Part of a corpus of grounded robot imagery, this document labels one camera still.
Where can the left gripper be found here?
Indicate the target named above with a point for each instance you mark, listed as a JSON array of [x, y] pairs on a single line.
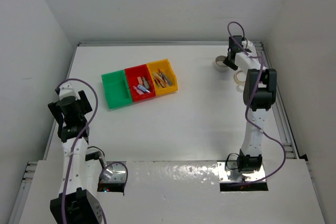
[[54, 107]]

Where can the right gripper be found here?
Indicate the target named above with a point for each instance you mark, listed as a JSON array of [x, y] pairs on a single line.
[[230, 63]]

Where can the grey wide tape roll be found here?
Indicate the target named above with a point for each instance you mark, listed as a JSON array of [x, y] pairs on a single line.
[[219, 64]]

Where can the beige masking tape roll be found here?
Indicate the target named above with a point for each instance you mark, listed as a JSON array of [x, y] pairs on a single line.
[[240, 77]]

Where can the clear small tape roll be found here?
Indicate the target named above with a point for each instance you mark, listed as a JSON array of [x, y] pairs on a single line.
[[240, 88]]

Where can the yellow highlighter pen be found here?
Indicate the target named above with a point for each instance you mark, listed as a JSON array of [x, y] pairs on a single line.
[[168, 79]]

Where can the blue marker pen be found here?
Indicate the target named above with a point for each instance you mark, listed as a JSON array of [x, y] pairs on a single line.
[[164, 79]]

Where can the pink packaged pen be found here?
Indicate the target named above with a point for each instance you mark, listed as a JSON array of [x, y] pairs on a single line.
[[158, 71]]

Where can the pink correction tape case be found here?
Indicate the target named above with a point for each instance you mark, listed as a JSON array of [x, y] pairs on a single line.
[[138, 90]]

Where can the blue correction tape case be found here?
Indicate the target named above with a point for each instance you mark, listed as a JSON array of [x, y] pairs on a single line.
[[143, 88]]

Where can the orange correction tape case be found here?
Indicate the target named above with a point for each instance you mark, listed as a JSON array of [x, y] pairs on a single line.
[[140, 80]]

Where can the green correction tape case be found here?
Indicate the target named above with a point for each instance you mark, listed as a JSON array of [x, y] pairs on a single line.
[[145, 83]]

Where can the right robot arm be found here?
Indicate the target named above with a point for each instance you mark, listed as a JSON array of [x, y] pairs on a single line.
[[258, 96]]

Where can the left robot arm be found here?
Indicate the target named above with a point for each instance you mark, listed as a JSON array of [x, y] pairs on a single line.
[[77, 198]]

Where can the green plastic bin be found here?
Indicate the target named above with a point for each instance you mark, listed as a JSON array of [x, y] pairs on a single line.
[[116, 89]]

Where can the yellow plastic bin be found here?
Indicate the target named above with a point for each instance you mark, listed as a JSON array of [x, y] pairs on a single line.
[[165, 67]]

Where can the red plastic bin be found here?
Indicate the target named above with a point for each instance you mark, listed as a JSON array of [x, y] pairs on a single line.
[[131, 75]]

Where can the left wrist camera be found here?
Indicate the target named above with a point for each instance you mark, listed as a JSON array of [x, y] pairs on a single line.
[[65, 90]]

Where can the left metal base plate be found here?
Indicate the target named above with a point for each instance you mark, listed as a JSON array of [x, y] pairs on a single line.
[[114, 172]]

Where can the metal base plate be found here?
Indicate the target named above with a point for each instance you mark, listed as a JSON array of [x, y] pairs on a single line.
[[114, 172], [229, 174]]

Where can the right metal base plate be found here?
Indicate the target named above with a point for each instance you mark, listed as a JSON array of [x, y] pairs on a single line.
[[229, 174]]

